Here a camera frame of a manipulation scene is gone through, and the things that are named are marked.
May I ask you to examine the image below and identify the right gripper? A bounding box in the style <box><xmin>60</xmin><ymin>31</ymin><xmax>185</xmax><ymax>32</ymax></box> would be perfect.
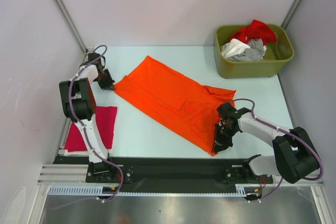
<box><xmin>211</xmin><ymin>123</ymin><xmax>238</xmax><ymax>153</ymax></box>

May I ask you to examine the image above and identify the orange t-shirt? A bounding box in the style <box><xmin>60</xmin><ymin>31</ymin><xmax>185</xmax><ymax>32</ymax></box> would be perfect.
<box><xmin>114</xmin><ymin>56</ymin><xmax>236</xmax><ymax>156</ymax></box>

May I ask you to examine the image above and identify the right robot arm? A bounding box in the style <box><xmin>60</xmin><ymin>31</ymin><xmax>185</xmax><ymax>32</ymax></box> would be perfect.
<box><xmin>213</xmin><ymin>102</ymin><xmax>324</xmax><ymax>184</ymax></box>

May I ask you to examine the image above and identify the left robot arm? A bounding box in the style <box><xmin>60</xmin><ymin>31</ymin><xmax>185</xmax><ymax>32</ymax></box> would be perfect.
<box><xmin>59</xmin><ymin>52</ymin><xmax>118</xmax><ymax>183</ymax></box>

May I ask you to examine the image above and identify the folded magenta t-shirt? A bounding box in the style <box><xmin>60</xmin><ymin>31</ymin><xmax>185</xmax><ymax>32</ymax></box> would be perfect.
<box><xmin>64</xmin><ymin>106</ymin><xmax>118</xmax><ymax>153</ymax></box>

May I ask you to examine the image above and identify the grey t-shirt in bin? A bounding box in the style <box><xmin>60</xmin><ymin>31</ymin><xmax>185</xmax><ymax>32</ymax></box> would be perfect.
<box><xmin>227</xmin><ymin>39</ymin><xmax>267</xmax><ymax>61</ymax></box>

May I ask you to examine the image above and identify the white t-shirt in bin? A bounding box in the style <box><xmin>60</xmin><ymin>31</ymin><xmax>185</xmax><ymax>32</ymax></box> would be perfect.
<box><xmin>221</xmin><ymin>38</ymin><xmax>250</xmax><ymax>59</ymax></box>

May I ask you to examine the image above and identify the olive green plastic bin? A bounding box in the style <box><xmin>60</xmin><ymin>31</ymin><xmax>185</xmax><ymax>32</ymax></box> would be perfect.
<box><xmin>214</xmin><ymin>20</ymin><xmax>295</xmax><ymax>79</ymax></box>

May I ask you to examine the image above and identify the red t-shirt in bin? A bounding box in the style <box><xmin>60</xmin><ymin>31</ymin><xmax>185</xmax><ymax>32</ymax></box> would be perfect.
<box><xmin>229</xmin><ymin>19</ymin><xmax>278</xmax><ymax>46</ymax></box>

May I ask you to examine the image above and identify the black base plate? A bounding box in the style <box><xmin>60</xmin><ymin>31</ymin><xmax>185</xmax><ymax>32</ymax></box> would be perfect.
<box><xmin>54</xmin><ymin>156</ymin><xmax>274</xmax><ymax>194</ymax></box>

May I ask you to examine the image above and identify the aluminium frame rail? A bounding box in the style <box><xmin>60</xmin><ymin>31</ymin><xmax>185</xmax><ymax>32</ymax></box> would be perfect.
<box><xmin>37</xmin><ymin>164</ymin><xmax>324</xmax><ymax>187</ymax></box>

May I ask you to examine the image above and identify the white slotted cable duct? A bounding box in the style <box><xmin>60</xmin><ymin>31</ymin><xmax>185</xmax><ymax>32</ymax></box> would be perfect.
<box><xmin>48</xmin><ymin>184</ymin><xmax>263</xmax><ymax>197</ymax></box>

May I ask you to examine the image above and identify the left aluminium corner post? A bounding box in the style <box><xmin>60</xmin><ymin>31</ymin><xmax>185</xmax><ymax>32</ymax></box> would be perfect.
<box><xmin>53</xmin><ymin>0</ymin><xmax>88</xmax><ymax>54</ymax></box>

